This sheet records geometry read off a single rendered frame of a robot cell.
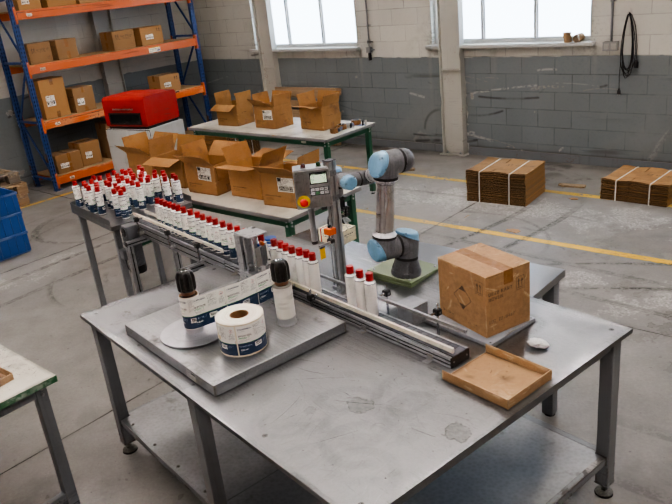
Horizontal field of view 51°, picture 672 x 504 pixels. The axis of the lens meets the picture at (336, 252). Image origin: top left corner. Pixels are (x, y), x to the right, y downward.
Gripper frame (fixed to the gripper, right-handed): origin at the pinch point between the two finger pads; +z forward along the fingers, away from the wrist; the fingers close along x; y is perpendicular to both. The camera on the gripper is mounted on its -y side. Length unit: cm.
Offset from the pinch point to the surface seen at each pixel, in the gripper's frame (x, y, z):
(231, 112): 265, -385, 12
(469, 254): -22, 95, -13
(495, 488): -52, 123, 77
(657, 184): 386, 49, 78
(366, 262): 4.1, 15.4, 17.1
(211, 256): -36, -65, 15
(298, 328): -77, 42, 12
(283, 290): -78, 36, -5
